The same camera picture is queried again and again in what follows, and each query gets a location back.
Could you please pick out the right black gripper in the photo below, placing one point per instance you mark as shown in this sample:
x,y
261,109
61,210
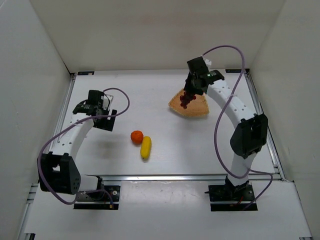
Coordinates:
x,y
189,86

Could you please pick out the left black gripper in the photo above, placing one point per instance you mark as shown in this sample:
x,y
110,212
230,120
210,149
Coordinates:
x,y
105,122

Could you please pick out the purple fake grape bunch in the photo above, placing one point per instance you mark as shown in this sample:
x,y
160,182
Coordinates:
x,y
186,98

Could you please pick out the fake orange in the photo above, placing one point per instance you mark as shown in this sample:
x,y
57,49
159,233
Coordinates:
x,y
137,137

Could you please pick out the yellow fake fruit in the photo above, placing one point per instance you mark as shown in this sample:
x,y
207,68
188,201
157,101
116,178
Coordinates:
x,y
145,148

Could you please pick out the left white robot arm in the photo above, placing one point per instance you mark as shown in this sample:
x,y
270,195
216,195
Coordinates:
x,y
59,164

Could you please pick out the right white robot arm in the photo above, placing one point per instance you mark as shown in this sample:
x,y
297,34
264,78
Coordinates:
x,y
250,129

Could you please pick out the woven triangular fruit bowl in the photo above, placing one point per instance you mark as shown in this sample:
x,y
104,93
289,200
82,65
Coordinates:
x,y
198,107

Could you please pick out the right blue corner label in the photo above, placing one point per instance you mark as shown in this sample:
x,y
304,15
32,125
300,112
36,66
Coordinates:
x,y
233,71

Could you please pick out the blue corner label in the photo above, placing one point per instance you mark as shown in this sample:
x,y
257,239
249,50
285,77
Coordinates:
x,y
233,71
85,73

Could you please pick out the left blue corner label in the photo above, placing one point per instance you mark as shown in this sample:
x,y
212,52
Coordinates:
x,y
85,73

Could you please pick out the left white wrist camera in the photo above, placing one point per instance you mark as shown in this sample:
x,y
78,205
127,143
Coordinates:
x,y
107,101

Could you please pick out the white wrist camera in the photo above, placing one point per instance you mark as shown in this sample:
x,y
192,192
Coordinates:
x,y
107,101
207,62

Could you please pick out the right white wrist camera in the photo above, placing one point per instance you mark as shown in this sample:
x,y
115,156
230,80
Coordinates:
x,y
207,62

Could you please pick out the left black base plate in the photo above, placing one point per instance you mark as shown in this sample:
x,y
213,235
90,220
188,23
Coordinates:
x,y
109,199

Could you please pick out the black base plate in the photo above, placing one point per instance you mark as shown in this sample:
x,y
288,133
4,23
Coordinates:
x,y
221,201
109,199

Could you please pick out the front aluminium frame rail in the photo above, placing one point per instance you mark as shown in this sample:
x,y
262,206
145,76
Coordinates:
x,y
179,177

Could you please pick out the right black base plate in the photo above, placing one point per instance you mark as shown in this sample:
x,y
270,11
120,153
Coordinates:
x,y
221,201

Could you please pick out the left aluminium frame rail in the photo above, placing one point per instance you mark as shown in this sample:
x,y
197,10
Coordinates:
x,y
33,187

